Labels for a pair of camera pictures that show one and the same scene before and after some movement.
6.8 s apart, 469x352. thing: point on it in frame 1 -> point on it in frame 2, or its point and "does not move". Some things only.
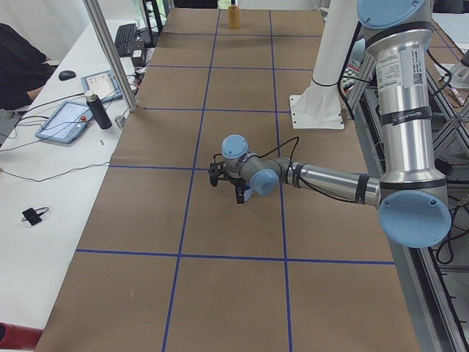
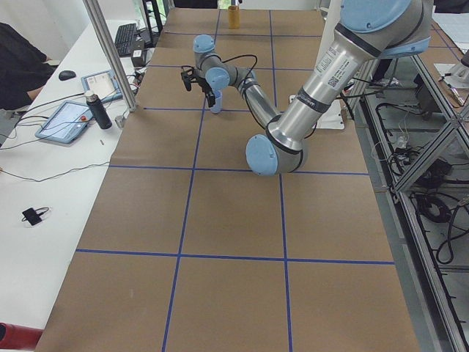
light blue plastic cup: [248, 194] -> [218, 106]
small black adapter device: [33, 216] does not move
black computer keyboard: [124, 39] does not move
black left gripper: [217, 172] -> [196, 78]
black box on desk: [138, 57] does not move
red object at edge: [17, 336] does not move
